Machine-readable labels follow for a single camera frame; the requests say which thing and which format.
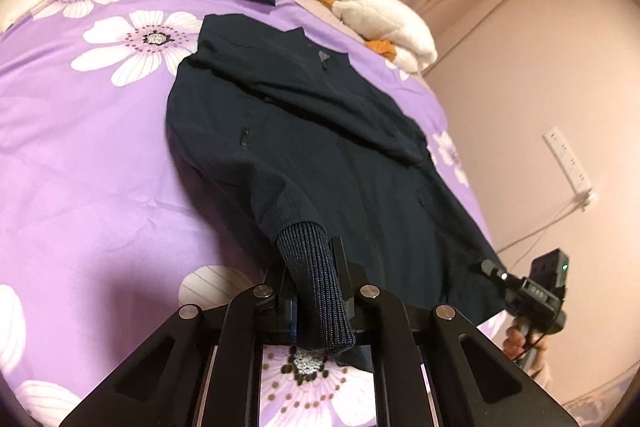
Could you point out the white goose plush toy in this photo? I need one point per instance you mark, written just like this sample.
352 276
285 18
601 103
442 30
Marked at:
385 22

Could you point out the person's right hand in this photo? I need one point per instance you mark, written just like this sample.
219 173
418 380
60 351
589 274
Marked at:
512 342

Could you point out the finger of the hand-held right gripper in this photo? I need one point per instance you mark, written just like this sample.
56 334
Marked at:
495 271

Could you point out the purple floral bedsheet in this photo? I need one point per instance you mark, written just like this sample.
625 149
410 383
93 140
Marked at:
75 157

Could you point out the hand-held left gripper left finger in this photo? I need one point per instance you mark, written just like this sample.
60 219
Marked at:
282 307

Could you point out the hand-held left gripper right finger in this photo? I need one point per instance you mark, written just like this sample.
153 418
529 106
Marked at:
352 292

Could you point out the navy zip jacket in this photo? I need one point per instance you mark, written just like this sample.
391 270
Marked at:
325 147

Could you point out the white wall power strip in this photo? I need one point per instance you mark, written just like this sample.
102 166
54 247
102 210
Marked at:
567 159

